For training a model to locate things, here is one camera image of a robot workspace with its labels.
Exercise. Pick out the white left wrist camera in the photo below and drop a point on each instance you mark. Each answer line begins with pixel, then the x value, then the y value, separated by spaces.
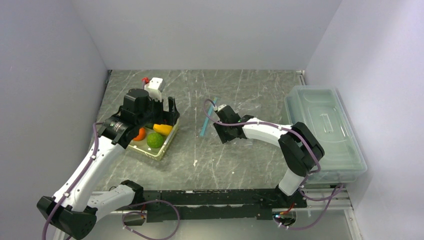
pixel 154 86

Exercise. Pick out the clear plastic lidded container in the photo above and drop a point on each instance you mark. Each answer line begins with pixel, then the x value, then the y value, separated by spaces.
pixel 320 109

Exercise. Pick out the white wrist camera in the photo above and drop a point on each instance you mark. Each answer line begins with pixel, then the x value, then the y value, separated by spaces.
pixel 218 108
pixel 154 86

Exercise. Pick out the green bumpy fruit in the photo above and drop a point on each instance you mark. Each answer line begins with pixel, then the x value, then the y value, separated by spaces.
pixel 155 140

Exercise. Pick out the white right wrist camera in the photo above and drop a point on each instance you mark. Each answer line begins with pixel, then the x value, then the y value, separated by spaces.
pixel 218 108

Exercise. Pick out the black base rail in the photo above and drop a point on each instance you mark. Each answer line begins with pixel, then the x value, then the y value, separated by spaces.
pixel 258 203

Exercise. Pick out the aluminium frame rail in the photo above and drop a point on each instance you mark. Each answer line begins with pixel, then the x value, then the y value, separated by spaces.
pixel 318 198

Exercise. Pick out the pale yellow plastic basket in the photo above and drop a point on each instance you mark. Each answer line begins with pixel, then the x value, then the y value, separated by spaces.
pixel 157 154

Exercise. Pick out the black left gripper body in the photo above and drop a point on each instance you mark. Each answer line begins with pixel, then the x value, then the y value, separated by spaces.
pixel 144 118

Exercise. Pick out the clear zip bag blue zipper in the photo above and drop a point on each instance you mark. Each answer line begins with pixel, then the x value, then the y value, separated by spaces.
pixel 207 109

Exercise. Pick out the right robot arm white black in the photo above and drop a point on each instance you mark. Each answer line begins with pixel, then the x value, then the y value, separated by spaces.
pixel 300 148

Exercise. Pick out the orange tangerine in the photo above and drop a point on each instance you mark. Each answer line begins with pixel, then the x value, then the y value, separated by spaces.
pixel 141 135

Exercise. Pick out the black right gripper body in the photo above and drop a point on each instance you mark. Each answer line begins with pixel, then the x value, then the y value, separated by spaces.
pixel 224 132

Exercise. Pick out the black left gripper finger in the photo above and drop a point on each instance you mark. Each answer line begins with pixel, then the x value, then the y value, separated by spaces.
pixel 156 117
pixel 172 114

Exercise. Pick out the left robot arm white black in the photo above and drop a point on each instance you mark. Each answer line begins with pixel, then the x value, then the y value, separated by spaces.
pixel 72 209

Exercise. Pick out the yellow bell pepper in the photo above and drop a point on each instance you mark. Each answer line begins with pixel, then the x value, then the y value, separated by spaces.
pixel 162 129

